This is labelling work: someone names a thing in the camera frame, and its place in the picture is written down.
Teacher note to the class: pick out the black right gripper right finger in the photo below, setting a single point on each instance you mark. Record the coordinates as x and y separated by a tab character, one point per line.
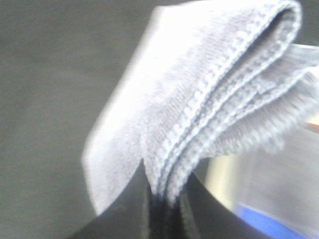
201	216

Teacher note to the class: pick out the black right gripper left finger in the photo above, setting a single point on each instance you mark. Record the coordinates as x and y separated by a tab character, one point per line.
127	217

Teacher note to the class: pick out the light purple towel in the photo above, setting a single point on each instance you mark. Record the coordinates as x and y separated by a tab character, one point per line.
208	78

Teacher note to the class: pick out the black table cloth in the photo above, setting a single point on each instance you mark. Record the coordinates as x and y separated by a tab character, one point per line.
60	61

